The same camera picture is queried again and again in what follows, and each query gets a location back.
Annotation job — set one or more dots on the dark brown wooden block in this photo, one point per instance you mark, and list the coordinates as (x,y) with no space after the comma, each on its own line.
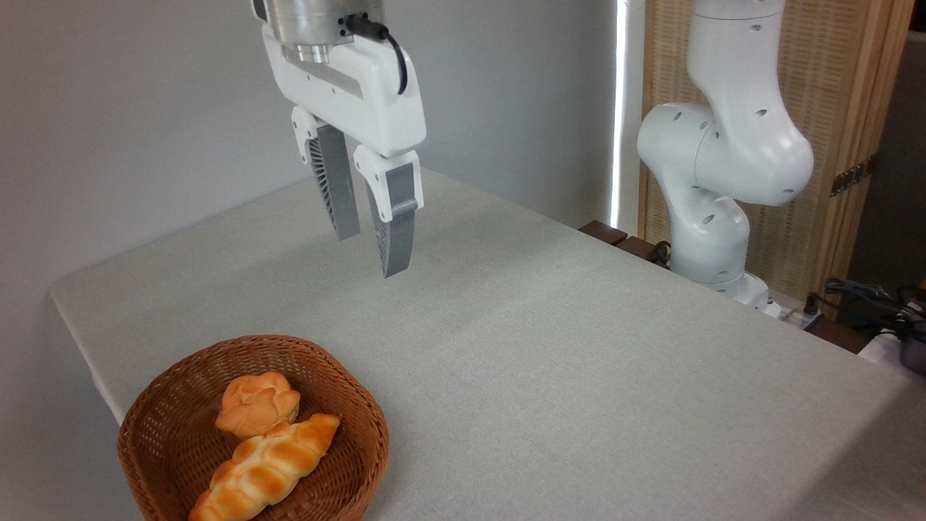
(602,232)
(640,250)

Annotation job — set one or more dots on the brown woven wicker basket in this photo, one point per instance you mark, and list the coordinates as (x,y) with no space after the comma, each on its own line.
(340,470)

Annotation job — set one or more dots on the metal screen hinge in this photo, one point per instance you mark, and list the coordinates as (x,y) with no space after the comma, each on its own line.
(852,176)

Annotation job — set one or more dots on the white power strip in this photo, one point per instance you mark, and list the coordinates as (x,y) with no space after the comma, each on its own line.
(799,315)

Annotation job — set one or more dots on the flower-shaped bread roll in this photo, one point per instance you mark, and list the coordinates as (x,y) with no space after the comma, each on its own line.
(257,401)

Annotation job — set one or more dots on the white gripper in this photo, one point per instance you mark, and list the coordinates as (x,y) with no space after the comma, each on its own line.
(376,101)

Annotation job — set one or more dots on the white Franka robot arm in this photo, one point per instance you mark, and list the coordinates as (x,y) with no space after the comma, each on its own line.
(731,137)

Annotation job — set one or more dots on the light grey tablecloth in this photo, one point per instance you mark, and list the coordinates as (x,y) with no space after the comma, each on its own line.
(579,325)

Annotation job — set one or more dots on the braided golden bread loaf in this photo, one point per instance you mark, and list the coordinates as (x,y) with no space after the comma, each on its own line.
(268,467)

